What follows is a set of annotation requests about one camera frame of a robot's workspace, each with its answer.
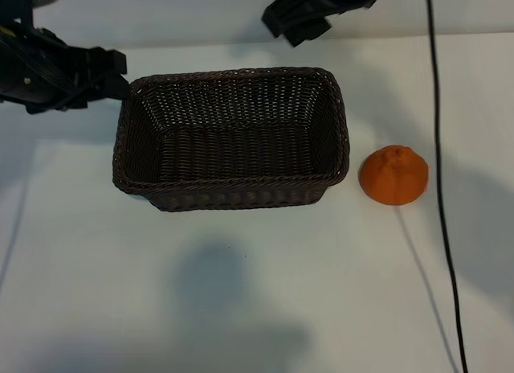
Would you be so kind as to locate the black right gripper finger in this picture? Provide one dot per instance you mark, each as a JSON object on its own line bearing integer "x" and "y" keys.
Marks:
{"x": 307, "y": 33}
{"x": 281, "y": 17}

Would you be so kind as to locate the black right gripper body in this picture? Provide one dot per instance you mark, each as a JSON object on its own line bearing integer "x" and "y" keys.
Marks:
{"x": 321, "y": 7}

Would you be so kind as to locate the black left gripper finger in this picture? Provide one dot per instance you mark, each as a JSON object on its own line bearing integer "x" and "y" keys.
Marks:
{"x": 116, "y": 87}
{"x": 104, "y": 59}

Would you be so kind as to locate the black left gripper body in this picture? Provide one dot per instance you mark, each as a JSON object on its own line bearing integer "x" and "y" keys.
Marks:
{"x": 36, "y": 71}

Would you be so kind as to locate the dark brown wicker basket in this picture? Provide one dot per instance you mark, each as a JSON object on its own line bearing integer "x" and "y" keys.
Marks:
{"x": 233, "y": 160}

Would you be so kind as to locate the orange mandarin fruit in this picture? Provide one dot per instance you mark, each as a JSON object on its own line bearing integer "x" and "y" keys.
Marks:
{"x": 393, "y": 176}

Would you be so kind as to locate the grey black left arm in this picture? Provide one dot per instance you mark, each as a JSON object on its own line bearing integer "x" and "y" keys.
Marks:
{"x": 20, "y": 5}

